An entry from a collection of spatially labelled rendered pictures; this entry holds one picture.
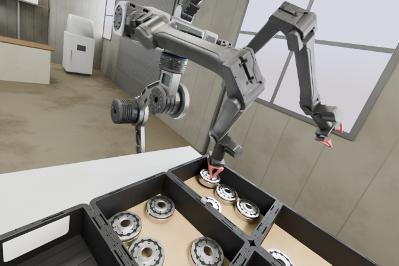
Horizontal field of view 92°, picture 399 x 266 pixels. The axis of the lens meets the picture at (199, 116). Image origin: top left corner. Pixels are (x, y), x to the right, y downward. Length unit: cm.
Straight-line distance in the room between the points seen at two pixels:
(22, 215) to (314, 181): 213
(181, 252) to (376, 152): 176
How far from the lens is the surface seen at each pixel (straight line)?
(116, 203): 74
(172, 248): 72
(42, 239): 69
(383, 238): 231
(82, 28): 642
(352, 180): 218
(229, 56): 45
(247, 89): 45
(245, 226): 89
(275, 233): 94
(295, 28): 71
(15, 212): 103
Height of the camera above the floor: 140
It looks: 17 degrees down
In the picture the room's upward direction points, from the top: 16 degrees clockwise
